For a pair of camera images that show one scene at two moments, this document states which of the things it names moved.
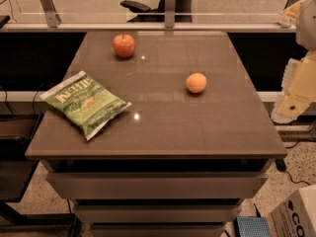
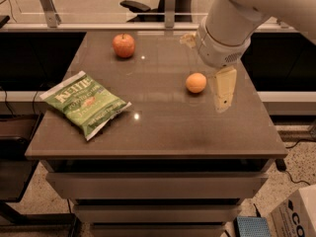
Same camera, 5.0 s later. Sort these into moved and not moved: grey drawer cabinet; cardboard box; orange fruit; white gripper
Moved: white gripper
Not moved: orange fruit; cardboard box; grey drawer cabinet
